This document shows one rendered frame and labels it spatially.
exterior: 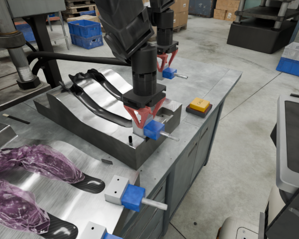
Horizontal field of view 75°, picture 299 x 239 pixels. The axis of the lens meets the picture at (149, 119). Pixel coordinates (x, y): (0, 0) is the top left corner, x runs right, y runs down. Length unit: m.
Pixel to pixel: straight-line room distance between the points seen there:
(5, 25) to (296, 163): 1.04
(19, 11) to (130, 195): 1.02
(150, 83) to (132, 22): 0.13
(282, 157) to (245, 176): 1.38
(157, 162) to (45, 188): 0.30
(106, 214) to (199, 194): 1.12
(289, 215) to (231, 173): 1.36
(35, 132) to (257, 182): 1.49
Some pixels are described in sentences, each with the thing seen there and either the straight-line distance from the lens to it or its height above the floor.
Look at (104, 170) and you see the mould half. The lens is 0.51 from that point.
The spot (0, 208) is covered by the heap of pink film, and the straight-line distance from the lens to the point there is 0.47.
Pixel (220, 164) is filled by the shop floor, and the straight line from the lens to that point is 1.72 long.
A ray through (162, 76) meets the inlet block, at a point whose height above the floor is 0.93.
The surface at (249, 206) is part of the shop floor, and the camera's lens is 1.58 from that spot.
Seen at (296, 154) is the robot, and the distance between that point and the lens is 0.36.
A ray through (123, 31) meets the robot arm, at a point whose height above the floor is 1.17.
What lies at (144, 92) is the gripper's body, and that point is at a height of 1.03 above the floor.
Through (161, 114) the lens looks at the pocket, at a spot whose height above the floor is 0.86.
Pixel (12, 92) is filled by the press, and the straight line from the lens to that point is 1.16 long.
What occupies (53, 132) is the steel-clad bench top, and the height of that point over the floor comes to 0.80.
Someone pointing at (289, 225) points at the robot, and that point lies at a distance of 0.36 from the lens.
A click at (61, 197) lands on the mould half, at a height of 0.86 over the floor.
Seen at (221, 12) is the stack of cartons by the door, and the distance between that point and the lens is 7.36.
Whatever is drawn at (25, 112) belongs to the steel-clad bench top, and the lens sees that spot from 0.93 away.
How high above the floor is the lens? 1.25
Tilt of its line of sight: 37 degrees down
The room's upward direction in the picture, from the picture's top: straight up
